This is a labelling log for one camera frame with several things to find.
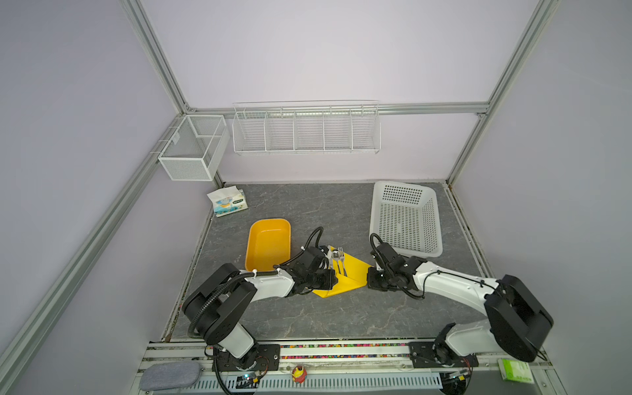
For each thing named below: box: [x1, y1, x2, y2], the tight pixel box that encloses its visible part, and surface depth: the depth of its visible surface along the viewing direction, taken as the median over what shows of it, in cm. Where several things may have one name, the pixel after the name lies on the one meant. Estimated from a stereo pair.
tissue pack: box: [206, 185, 249, 218], surface depth 109 cm
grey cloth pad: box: [139, 361, 202, 391], surface depth 71 cm
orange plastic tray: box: [245, 218, 292, 272], surface depth 101 cm
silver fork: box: [338, 246, 348, 277], surface depth 98 cm
